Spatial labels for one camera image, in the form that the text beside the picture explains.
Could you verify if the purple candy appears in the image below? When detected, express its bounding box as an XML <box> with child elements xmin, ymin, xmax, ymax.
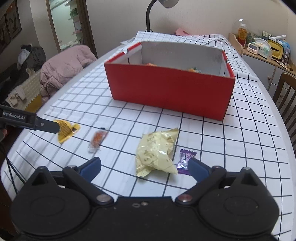
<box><xmin>177</xmin><ymin>149</ymin><xmax>197</xmax><ymax>175</ymax></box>

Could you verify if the pale green snack packet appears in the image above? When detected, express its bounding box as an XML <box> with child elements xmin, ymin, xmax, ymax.
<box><xmin>135</xmin><ymin>128</ymin><xmax>179</xmax><ymax>177</ymax></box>

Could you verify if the yellow candy wrapper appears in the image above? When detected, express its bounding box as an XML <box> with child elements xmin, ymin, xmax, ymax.
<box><xmin>54</xmin><ymin>120</ymin><xmax>80</xmax><ymax>144</ymax></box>

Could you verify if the orange small candy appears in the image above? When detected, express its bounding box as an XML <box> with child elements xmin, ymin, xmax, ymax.
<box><xmin>88</xmin><ymin>128</ymin><xmax>108</xmax><ymax>153</ymax></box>

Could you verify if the white grid tablecloth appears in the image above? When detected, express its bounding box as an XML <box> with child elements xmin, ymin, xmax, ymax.
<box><xmin>1</xmin><ymin>32</ymin><xmax>295</xmax><ymax>240</ymax></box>

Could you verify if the pink jacket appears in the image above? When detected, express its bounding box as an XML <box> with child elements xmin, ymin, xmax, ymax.
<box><xmin>40</xmin><ymin>45</ymin><xmax>97</xmax><ymax>103</ymax></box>

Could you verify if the red cardboard box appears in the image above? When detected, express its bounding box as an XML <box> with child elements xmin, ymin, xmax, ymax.
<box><xmin>104</xmin><ymin>41</ymin><xmax>235</xmax><ymax>121</ymax></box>

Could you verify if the wooden chair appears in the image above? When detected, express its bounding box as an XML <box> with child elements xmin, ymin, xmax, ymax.
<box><xmin>273</xmin><ymin>73</ymin><xmax>295</xmax><ymax>153</ymax></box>

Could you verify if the wooden grey cabinet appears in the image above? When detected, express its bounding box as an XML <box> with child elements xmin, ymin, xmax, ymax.
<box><xmin>228</xmin><ymin>32</ymin><xmax>296</xmax><ymax>93</ymax></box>

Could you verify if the white digital timer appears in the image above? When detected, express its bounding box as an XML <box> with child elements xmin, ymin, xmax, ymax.
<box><xmin>247</xmin><ymin>43</ymin><xmax>258</xmax><ymax>55</ymax></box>

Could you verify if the tissue pack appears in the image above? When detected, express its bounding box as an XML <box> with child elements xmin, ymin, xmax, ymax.
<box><xmin>254</xmin><ymin>38</ymin><xmax>273</xmax><ymax>60</ymax></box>

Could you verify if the yellow container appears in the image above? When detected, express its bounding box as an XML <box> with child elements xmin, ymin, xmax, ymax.
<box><xmin>267</xmin><ymin>39</ymin><xmax>283</xmax><ymax>60</ymax></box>

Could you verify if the orange drink bottle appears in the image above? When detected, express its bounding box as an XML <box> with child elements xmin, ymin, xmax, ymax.
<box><xmin>237</xmin><ymin>23</ymin><xmax>247</xmax><ymax>47</ymax></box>

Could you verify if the grey desk lamp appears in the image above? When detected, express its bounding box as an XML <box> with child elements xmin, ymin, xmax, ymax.
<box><xmin>145</xmin><ymin>0</ymin><xmax>179</xmax><ymax>32</ymax></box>

